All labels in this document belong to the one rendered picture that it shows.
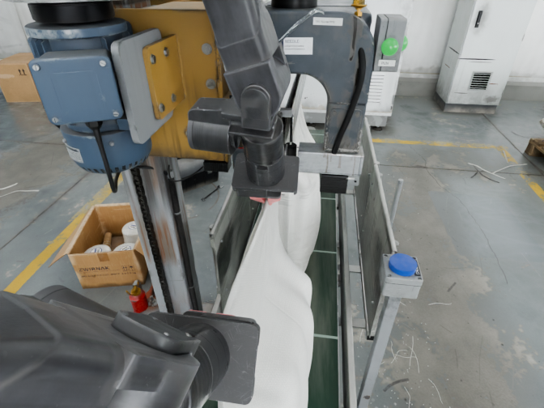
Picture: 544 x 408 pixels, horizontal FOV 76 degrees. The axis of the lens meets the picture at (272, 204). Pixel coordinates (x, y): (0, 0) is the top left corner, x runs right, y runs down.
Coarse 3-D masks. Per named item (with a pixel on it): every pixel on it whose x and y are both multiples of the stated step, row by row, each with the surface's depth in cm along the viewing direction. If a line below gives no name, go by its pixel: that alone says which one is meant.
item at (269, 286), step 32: (256, 224) 54; (256, 256) 54; (288, 256) 82; (256, 288) 57; (288, 288) 74; (256, 320) 60; (288, 320) 68; (288, 352) 63; (256, 384) 56; (288, 384) 59
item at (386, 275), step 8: (384, 256) 83; (384, 264) 81; (384, 272) 80; (392, 272) 78; (384, 280) 79; (392, 280) 77; (400, 280) 77; (408, 280) 77; (416, 280) 76; (384, 288) 79; (392, 288) 79; (400, 288) 78; (408, 288) 78; (416, 288) 78; (400, 296) 80; (408, 296) 79; (416, 296) 79
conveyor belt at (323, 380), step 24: (312, 264) 145; (336, 264) 145; (312, 288) 134; (336, 288) 134; (312, 312) 125; (336, 312) 125; (336, 336) 117; (312, 360) 110; (336, 360) 110; (312, 384) 104; (336, 384) 104
